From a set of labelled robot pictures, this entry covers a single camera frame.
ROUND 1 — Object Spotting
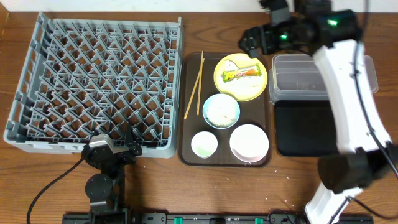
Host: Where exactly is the green orange snack wrapper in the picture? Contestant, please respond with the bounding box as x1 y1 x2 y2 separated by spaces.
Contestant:
222 64 262 83

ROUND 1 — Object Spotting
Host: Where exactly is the white tissue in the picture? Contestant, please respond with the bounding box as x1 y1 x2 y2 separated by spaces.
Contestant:
223 60 261 85

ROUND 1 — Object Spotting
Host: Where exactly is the light blue bowl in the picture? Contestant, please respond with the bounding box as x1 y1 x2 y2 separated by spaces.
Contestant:
202 93 241 129

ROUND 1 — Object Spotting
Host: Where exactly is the small white green cup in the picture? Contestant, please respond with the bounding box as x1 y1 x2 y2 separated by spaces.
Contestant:
191 131 218 159

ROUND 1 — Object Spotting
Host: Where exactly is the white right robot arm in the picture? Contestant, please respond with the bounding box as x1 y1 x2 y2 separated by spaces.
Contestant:
238 0 397 223

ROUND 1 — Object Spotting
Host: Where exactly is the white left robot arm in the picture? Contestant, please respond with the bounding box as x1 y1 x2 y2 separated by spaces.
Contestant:
81 125 142 223

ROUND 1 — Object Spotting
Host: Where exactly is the clear plastic waste bin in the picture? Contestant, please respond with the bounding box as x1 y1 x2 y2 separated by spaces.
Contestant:
269 54 379 105

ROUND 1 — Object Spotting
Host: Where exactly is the grey dishwasher rack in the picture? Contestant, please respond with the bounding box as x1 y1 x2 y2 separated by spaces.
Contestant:
4 13 183 159

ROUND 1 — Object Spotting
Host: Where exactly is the black waste bin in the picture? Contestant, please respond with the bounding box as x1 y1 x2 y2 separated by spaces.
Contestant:
274 100 339 157

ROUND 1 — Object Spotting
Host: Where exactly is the yellow plate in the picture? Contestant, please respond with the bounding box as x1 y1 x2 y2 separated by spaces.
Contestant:
213 53 268 101

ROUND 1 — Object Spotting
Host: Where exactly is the right wooden chopstick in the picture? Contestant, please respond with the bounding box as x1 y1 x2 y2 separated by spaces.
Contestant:
196 50 205 116

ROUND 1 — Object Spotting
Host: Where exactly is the wooden chopstick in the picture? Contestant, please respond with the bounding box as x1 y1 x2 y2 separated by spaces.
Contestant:
196 50 205 116
183 57 205 119

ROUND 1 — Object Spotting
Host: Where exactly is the left wooden chopstick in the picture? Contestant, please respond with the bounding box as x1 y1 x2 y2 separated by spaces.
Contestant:
183 57 205 119

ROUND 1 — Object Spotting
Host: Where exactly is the dark brown serving tray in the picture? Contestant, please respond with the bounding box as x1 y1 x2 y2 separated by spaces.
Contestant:
177 53 272 167

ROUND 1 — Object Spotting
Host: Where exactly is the white pink bowl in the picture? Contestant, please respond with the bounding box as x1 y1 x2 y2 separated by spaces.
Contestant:
229 124 269 163

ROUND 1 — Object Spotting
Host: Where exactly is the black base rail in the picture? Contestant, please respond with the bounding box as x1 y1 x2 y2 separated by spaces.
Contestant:
62 212 374 224

